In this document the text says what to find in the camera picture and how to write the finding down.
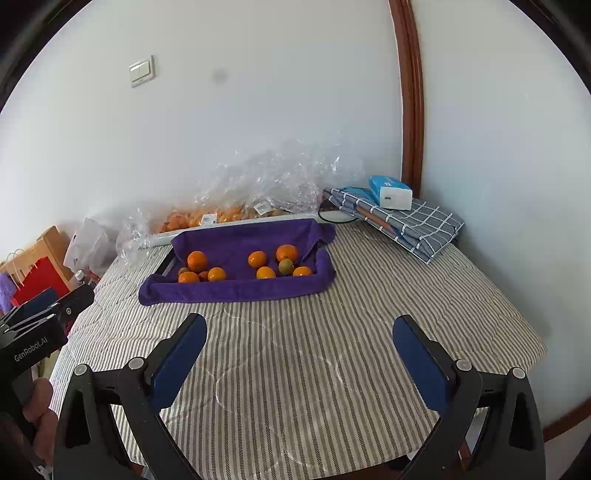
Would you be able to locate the red paper bag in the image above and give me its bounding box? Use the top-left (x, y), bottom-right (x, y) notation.
top-left (11, 257), bottom-right (71, 305)

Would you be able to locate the long white box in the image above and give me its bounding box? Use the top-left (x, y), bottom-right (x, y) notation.
top-left (139, 212), bottom-right (335, 247)

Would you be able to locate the dark tray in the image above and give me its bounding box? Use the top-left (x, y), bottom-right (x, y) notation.
top-left (154, 247), bottom-right (178, 278)

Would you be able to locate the person's left hand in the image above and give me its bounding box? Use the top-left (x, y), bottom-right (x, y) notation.
top-left (21, 376), bottom-right (60, 455)

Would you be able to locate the grey plaid cloth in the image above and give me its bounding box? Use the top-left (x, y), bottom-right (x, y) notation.
top-left (322, 187), bottom-right (465, 265)

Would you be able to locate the brown paper bag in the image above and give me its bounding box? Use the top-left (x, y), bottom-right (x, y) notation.
top-left (0, 225), bottom-right (75, 287)

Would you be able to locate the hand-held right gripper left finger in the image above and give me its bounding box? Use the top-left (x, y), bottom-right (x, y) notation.
top-left (53, 313), bottom-right (208, 480)

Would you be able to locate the purple towel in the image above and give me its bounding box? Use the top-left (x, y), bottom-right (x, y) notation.
top-left (139, 219), bottom-right (337, 306)

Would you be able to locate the purple fluffy item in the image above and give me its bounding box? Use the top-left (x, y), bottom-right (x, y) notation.
top-left (0, 272), bottom-right (14, 315)

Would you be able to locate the pile of bagged oranges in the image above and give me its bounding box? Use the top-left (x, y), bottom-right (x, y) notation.
top-left (159, 205), bottom-right (289, 233)

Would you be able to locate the large clear plastic bag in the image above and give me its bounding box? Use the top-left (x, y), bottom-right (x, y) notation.
top-left (194, 136), bottom-right (365, 217)

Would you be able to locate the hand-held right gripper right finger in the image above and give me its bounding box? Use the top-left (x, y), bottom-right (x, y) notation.
top-left (392, 315), bottom-right (546, 480)

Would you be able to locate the black cable loop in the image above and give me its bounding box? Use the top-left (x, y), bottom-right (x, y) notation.
top-left (318, 196), bottom-right (356, 225)

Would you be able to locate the brown wooden door frame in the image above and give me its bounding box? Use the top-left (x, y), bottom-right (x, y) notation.
top-left (389, 0), bottom-right (426, 197)

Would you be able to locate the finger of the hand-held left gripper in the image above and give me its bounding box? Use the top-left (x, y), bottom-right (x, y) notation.
top-left (46, 282), bottom-right (96, 333)
top-left (9, 288), bottom-right (58, 320)

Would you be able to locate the white plastic bag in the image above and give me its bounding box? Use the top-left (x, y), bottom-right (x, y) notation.
top-left (63, 218), bottom-right (114, 273)

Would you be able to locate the blue white tissue pack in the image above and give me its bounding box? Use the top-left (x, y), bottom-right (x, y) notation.
top-left (368, 175), bottom-right (413, 210)

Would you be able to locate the striped quilt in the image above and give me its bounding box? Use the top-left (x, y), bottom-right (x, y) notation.
top-left (48, 222), bottom-right (548, 472)

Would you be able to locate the white light switch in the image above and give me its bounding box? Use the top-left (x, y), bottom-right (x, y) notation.
top-left (129, 55), bottom-right (156, 88)

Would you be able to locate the brown wooden baseboard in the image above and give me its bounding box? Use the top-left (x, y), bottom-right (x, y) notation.
top-left (540, 406), bottom-right (587, 444)

